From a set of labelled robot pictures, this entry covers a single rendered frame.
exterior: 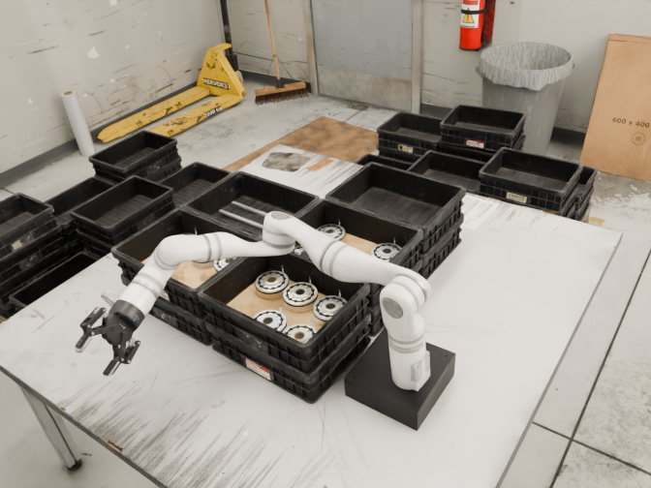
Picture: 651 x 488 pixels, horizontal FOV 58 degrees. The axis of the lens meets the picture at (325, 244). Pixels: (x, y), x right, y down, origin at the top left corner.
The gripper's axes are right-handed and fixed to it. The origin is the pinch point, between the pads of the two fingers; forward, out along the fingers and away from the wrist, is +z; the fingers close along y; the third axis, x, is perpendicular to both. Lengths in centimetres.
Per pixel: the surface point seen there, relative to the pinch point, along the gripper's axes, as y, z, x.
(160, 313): 34, -35, 37
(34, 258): 43, -65, 158
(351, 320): 41, -44, -28
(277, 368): 42, -27, -11
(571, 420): 154, -82, -62
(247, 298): 36, -45, 7
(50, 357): 25, -10, 59
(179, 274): 29, -48, 33
